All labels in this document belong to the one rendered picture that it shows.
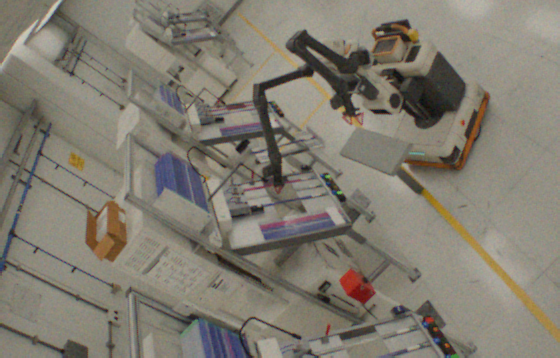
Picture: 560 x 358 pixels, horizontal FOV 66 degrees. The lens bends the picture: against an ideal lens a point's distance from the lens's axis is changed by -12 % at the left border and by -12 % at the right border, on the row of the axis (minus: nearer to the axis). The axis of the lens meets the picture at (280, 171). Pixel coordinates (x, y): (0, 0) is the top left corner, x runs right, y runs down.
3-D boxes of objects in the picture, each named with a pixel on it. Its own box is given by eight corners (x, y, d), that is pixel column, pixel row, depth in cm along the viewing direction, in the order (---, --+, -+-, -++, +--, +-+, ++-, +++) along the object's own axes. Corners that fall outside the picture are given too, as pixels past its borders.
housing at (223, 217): (220, 196, 330) (218, 178, 323) (234, 238, 288) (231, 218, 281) (208, 198, 328) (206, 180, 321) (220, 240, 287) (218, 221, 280)
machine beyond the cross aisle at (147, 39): (245, 49, 804) (157, -21, 709) (256, 62, 735) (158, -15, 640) (194, 110, 831) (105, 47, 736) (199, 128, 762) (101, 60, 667)
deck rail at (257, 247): (350, 231, 288) (351, 222, 285) (352, 233, 286) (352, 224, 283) (232, 255, 273) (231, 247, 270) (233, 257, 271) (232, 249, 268)
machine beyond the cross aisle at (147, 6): (231, 31, 926) (155, -29, 831) (239, 40, 857) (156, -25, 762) (187, 83, 953) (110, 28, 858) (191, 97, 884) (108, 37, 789)
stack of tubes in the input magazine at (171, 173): (198, 170, 314) (165, 149, 301) (209, 213, 272) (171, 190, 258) (186, 185, 317) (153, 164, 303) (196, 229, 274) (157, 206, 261)
